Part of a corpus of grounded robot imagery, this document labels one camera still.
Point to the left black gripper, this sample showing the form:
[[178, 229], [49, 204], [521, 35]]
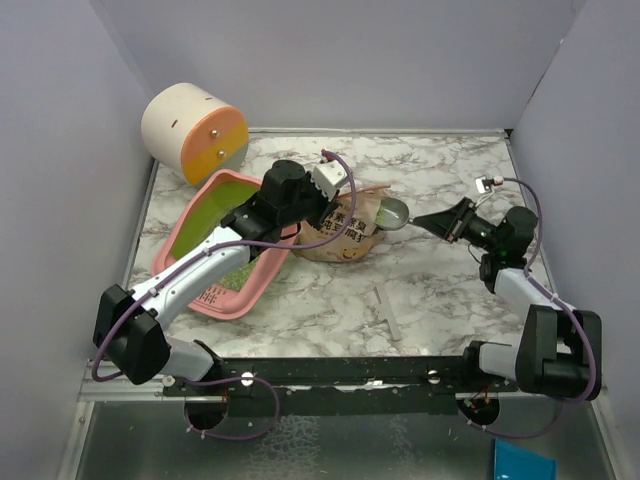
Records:
[[325, 205]]

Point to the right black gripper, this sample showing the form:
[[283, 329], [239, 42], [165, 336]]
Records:
[[449, 224]]

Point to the metal litter scoop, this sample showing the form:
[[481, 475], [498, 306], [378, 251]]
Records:
[[392, 215]]

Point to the beige cat litter bag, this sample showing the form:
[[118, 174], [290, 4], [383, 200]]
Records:
[[360, 236]]

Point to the clear bag sealing clip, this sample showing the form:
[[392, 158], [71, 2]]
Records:
[[385, 312]]

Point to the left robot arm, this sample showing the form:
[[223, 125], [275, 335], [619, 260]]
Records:
[[130, 330]]

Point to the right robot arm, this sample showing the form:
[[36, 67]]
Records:
[[559, 351]]

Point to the pink litter box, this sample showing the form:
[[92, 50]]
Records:
[[234, 295]]

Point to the cream orange cylindrical container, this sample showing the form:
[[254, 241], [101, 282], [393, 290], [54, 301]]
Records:
[[194, 133]]

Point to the blue plastic object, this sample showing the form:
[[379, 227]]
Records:
[[513, 463]]

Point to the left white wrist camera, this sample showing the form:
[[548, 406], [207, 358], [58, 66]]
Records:
[[329, 178]]

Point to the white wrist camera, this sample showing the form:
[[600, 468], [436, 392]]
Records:
[[486, 186], [329, 178]]

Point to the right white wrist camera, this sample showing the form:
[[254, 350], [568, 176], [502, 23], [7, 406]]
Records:
[[486, 186]]

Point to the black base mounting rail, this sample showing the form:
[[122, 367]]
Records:
[[339, 386]]

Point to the aluminium frame rail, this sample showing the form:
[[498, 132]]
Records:
[[119, 389]]

